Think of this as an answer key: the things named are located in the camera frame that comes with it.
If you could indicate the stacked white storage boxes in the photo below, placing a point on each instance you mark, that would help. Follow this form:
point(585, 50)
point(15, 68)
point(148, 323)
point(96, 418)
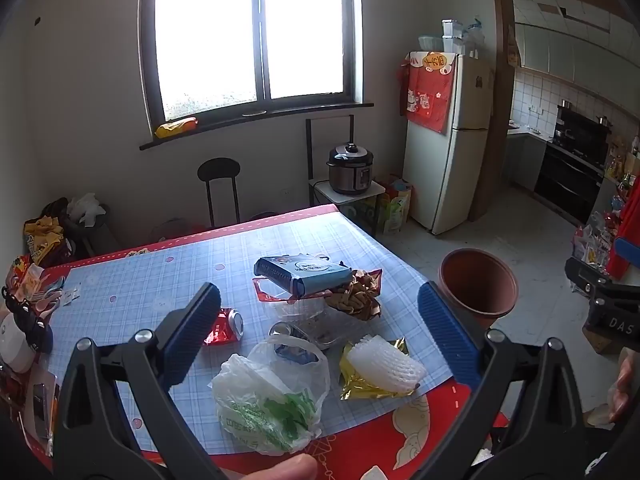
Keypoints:
point(452, 35)

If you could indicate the red hanging cloth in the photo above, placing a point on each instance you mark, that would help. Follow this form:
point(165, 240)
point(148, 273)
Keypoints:
point(627, 225)

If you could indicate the blue tissue packet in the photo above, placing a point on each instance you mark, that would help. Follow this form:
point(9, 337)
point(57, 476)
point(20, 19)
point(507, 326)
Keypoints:
point(305, 272)

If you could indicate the red printed fridge cloth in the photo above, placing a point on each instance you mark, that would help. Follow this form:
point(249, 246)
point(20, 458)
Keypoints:
point(427, 95)

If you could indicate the red shopping bag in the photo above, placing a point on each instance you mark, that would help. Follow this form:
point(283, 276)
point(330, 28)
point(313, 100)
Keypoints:
point(400, 187)

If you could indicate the silver black pressure cooker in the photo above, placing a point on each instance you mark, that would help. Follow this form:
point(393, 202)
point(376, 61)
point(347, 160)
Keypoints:
point(350, 172)

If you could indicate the steel pot with lid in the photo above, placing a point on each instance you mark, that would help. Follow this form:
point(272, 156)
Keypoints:
point(603, 122)

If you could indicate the shelf of bottles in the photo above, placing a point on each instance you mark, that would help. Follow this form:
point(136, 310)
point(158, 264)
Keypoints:
point(622, 170)

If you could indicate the dark framed window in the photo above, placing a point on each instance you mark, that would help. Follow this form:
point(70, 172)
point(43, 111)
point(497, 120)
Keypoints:
point(210, 35)

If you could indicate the white foam fruit net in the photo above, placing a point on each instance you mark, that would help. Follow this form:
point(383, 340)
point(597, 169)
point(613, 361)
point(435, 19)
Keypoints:
point(382, 365)

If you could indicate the white top black frame rack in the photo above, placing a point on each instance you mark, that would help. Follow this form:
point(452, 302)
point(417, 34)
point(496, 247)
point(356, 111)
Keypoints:
point(325, 190)

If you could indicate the clear plastic bags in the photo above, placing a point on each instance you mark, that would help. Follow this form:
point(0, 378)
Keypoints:
point(474, 37)

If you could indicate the black integrated stove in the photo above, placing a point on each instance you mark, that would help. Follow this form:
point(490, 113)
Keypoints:
point(570, 175)

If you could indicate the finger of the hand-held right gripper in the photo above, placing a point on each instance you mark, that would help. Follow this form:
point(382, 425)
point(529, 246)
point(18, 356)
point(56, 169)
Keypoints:
point(629, 249)
point(585, 275)

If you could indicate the gold foil wrapper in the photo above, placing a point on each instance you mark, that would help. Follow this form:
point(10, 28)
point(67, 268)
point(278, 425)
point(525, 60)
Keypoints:
point(360, 385)

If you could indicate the brown snack wrapper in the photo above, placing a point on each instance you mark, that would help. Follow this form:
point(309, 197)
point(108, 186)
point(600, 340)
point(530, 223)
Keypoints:
point(357, 297)

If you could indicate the yellow snack bags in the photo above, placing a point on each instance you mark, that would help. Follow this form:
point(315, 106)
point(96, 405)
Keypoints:
point(45, 240)

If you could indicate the grey kitchen base cabinet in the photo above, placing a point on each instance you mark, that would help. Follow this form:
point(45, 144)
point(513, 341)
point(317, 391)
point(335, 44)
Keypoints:
point(522, 160)

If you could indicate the black bin with white bag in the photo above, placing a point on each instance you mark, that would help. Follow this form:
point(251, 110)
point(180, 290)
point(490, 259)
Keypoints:
point(87, 232)

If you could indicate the cream two door fridge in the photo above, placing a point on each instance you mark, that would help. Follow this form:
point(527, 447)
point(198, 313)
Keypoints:
point(450, 175)

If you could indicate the white plastic bag green print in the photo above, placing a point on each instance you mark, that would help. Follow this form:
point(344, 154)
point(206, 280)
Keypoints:
point(260, 400)

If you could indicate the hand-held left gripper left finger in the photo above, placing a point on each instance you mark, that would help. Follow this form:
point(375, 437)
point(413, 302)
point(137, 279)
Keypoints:
point(192, 330)

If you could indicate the crushed red can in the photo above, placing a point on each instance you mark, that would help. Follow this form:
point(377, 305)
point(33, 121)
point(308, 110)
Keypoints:
point(222, 330)

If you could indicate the green white sack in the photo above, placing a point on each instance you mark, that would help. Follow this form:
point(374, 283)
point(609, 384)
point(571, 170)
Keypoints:
point(392, 215)

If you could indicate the red snack packets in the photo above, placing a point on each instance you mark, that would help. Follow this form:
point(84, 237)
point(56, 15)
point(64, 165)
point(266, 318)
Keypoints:
point(22, 275)

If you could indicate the person's right hand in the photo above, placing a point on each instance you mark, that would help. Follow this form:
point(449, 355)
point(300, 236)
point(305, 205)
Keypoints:
point(625, 385)

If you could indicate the cardboard box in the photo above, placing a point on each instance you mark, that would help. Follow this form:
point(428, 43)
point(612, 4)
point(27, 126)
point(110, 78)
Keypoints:
point(600, 340)

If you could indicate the white round device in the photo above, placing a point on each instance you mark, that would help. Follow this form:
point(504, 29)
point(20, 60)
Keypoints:
point(15, 345)

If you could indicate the red package with clear tray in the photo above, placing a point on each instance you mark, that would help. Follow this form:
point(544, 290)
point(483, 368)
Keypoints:
point(262, 290)

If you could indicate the rack of bagged goods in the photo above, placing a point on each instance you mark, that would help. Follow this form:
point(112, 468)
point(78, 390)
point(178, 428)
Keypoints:
point(592, 245)

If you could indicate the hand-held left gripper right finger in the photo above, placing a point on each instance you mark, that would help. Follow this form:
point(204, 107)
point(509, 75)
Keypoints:
point(445, 330)

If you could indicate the wooden door frame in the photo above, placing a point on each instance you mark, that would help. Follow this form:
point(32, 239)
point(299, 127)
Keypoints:
point(500, 85)

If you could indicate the silver blue can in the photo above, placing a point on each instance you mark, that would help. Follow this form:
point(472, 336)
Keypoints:
point(287, 331)

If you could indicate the clear green container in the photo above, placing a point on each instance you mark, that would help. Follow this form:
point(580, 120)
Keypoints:
point(430, 43)

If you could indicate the small steel pot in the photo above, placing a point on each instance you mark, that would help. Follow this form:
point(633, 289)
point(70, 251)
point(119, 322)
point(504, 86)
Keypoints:
point(565, 104)

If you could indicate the yellow orange packet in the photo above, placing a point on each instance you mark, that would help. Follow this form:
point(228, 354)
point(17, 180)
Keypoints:
point(175, 127)

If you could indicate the brown plastic bucket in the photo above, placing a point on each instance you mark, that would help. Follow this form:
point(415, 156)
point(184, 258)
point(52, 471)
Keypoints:
point(475, 285)

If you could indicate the grey kitchen wall cabinets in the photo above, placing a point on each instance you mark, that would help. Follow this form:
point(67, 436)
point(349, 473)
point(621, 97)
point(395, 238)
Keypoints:
point(565, 55)

